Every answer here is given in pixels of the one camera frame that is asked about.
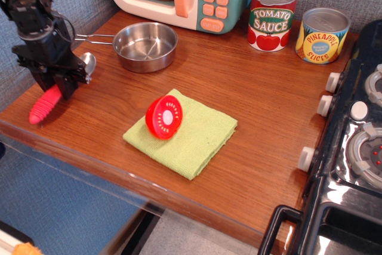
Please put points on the silver metal pan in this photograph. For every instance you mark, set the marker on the silver metal pan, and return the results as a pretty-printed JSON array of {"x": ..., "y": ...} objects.
[{"x": 145, "y": 47}]

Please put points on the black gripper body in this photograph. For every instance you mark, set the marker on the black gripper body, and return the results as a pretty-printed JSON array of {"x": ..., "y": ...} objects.
[{"x": 50, "y": 48}]

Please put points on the black toy stove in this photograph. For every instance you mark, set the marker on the black toy stove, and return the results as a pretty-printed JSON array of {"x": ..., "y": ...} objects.
[{"x": 341, "y": 212}]

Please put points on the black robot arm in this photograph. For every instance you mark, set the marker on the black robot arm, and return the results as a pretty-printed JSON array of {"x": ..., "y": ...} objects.
[{"x": 29, "y": 15}]

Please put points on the red handled metal spoon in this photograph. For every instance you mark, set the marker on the red handled metal spoon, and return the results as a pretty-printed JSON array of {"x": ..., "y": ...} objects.
[{"x": 46, "y": 103}]

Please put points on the tomato sauce can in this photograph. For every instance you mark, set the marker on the tomato sauce can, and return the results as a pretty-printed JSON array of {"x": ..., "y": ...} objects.
[{"x": 269, "y": 24}]

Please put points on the orange fuzzy object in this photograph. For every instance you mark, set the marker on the orange fuzzy object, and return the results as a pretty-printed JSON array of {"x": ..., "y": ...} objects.
[{"x": 26, "y": 249}]

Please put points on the green folded cloth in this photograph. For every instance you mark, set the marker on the green folded cloth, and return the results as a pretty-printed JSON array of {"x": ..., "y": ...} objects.
[{"x": 203, "y": 131}]

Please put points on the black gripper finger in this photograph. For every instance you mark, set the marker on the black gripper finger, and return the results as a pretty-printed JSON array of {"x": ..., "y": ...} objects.
[
  {"x": 66, "y": 85},
  {"x": 44, "y": 79}
]

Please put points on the pineapple slices can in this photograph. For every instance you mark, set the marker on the pineapple slices can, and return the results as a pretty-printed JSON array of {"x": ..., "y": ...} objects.
[{"x": 322, "y": 35}]

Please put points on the red toy tomato half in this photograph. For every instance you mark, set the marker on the red toy tomato half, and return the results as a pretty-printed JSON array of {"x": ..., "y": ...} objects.
[{"x": 164, "y": 117}]

